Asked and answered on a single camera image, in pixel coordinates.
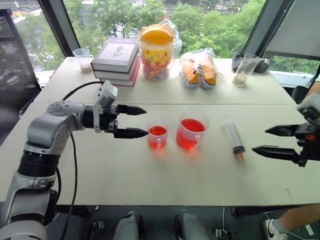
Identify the grey hardcover book with picture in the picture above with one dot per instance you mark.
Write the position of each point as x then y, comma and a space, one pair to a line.
115, 53

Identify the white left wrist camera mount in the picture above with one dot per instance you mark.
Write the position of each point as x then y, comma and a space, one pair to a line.
106, 93

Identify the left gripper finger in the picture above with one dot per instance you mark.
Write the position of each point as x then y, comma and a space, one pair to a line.
131, 110
131, 133

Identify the candy jar with orange lid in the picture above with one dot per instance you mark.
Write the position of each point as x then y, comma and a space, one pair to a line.
156, 57

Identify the clear plastic bag holding shoes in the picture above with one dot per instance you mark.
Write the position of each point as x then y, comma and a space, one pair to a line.
220, 75

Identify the black mesh chair back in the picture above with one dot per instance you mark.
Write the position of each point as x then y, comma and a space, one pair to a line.
15, 55

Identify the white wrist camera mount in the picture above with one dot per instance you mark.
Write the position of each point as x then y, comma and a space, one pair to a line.
308, 103
106, 93

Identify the white sneaker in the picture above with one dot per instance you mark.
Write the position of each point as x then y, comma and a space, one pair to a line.
272, 230

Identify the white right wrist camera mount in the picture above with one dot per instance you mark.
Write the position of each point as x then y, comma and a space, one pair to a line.
308, 103

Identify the tall glass with grains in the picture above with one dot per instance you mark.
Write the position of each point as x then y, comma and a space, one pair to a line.
243, 71

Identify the plastic cup with white powder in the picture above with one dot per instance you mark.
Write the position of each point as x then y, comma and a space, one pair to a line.
83, 60

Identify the person bare leg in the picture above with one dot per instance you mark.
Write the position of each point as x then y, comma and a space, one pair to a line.
300, 216
315, 88

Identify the dark grey sock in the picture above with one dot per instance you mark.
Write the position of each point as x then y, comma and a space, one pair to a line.
262, 66

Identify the clear crumpled plastic bag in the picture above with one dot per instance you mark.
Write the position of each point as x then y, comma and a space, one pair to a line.
176, 35

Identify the black table frame bar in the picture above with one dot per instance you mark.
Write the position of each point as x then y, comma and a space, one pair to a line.
262, 210

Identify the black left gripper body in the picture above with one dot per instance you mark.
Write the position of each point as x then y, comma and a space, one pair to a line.
110, 117

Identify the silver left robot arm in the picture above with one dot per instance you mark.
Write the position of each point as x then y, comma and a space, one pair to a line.
42, 130

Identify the grey roller blind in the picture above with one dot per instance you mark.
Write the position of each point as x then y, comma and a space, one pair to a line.
297, 27

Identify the clear syringe with orange tip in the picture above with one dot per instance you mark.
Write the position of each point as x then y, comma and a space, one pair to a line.
232, 135

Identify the small cup red liquid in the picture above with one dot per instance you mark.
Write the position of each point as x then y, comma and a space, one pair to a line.
157, 138

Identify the dark window frame post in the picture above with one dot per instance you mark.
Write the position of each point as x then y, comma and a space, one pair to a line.
58, 25
270, 25

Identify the large cup red liquid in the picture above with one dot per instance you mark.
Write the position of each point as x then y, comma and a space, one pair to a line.
190, 135

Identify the orange canvas shoe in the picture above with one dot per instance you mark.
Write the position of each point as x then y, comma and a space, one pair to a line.
208, 72
191, 71

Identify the red hardcover book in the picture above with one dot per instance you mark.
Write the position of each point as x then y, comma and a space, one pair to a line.
125, 82

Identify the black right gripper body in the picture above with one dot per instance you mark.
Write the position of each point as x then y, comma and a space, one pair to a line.
311, 147

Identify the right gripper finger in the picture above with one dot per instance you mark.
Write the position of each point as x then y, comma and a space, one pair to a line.
282, 130
277, 152

